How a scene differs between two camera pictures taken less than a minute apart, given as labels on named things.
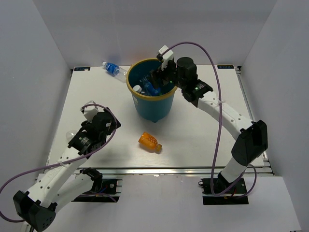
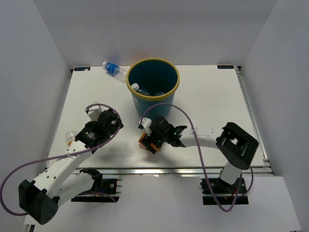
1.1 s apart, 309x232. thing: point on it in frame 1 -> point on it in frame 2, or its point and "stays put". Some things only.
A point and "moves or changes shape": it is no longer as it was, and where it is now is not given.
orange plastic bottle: (149, 143) stays put
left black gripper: (85, 124) stays put
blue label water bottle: (151, 90) moves or changes shape
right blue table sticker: (225, 66) stays put
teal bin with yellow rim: (152, 103) stays put
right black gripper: (155, 75) -> (147, 140)
